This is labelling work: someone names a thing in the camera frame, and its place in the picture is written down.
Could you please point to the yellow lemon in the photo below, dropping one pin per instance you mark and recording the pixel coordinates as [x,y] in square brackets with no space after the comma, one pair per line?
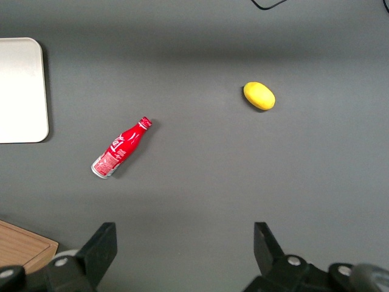
[259,95]

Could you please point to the red soda bottle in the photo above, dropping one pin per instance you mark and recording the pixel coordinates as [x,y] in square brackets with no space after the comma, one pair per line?
[121,149]

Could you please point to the wooden drawer cabinet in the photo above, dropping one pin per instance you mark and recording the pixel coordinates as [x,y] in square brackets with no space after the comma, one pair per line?
[21,246]

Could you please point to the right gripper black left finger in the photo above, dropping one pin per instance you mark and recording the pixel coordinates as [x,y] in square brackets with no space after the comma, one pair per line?
[97,252]

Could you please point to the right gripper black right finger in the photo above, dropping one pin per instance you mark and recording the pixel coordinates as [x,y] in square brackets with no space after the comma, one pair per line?
[270,255]

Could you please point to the beige rectangular tray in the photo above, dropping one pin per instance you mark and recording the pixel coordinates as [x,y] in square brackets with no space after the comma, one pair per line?
[21,91]

